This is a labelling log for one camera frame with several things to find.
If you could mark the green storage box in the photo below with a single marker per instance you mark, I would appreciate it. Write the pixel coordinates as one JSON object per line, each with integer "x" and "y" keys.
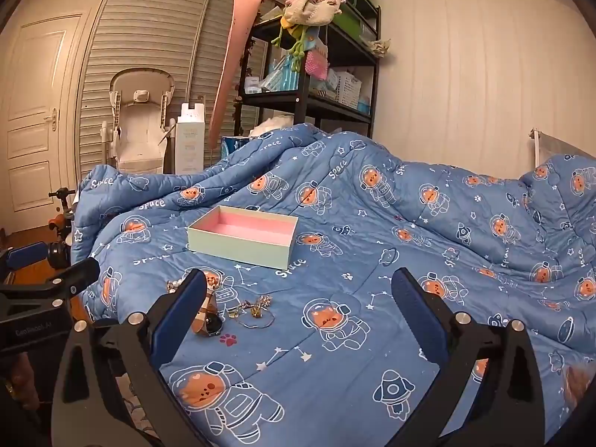
{"x": 354, "y": 14}

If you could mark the blue striped gift bag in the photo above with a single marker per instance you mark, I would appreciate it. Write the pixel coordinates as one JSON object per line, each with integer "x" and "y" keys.
{"x": 285, "y": 74}

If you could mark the white baby high chair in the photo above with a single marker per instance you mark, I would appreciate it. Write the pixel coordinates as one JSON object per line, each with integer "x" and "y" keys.
{"x": 139, "y": 125}

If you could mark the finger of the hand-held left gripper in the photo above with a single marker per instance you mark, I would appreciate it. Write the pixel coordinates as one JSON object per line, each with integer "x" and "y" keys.
{"x": 25, "y": 255}
{"x": 70, "y": 275}

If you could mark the black metal shelf rack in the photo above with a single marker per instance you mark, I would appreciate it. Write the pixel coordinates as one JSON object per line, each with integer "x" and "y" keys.
{"x": 302, "y": 98}

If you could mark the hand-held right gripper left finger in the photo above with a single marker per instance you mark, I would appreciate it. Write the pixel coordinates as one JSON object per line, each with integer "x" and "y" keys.
{"x": 179, "y": 321}

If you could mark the pink knitted pouch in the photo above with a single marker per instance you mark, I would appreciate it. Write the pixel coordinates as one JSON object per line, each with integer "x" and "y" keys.
{"x": 316, "y": 63}

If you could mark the long pink fabric cone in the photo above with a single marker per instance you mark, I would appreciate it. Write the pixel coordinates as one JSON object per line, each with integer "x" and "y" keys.
{"x": 233, "y": 46}

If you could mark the white panel door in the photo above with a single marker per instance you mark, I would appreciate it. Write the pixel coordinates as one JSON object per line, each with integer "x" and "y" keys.
{"x": 37, "y": 102}

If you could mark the louvered closet door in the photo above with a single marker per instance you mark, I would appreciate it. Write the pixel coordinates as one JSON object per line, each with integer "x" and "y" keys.
{"x": 149, "y": 32}

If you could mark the snowflake rhinestone brooch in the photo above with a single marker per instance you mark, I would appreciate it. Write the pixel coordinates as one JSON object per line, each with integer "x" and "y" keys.
{"x": 263, "y": 301}

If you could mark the pale green box pink inside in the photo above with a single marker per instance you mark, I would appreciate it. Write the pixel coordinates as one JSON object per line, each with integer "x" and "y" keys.
{"x": 242, "y": 237}

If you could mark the green frog plush toy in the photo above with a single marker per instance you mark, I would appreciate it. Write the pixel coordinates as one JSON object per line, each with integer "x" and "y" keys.
{"x": 291, "y": 37}

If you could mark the blue astronaut bear blanket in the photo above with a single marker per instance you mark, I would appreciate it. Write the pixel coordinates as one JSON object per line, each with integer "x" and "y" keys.
{"x": 372, "y": 223}

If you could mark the orange black tricycle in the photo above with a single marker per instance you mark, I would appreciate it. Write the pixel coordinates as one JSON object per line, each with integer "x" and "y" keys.
{"x": 63, "y": 219}

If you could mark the white plastic basket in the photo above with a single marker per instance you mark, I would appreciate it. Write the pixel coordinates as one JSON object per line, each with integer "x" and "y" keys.
{"x": 347, "y": 88}

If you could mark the crumpled beige paper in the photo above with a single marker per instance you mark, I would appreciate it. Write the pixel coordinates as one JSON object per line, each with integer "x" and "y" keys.
{"x": 379, "y": 46}

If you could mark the white cloth bundle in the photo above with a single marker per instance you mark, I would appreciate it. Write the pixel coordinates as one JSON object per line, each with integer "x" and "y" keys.
{"x": 272, "y": 125}

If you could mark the tall white carton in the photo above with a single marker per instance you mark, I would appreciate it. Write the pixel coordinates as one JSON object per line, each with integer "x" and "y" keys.
{"x": 190, "y": 144}

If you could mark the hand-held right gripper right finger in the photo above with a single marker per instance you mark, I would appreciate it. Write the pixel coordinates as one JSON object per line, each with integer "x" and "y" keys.
{"x": 419, "y": 321}

